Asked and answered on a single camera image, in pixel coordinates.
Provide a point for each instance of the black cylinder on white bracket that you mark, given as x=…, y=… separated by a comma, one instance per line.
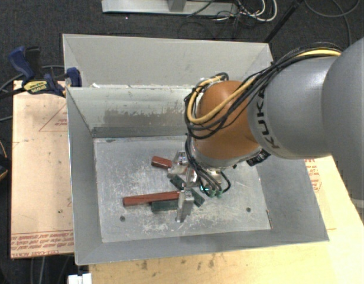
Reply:
x=257, y=158

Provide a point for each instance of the grey metal bin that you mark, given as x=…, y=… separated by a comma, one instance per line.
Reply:
x=134, y=170

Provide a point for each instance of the red-brown flat block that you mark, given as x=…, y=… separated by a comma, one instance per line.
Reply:
x=160, y=161
x=146, y=199

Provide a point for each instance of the brown cardboard board red print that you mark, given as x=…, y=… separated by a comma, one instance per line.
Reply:
x=40, y=170

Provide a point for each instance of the dark green flat block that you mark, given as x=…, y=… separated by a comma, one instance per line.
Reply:
x=198, y=199
x=165, y=206

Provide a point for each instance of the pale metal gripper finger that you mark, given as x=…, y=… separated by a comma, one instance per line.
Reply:
x=185, y=207
x=178, y=162

